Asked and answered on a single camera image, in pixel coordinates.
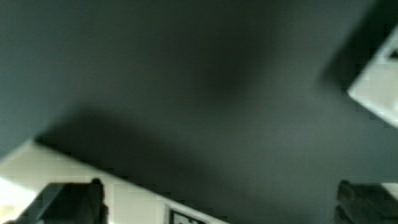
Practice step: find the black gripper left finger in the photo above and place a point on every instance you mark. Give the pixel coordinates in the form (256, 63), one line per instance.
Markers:
(67, 204)

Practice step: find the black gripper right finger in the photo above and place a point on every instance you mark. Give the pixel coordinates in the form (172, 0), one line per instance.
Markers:
(366, 203)

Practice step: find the white square tabletop tray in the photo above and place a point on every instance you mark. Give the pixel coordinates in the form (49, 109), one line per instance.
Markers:
(373, 89)

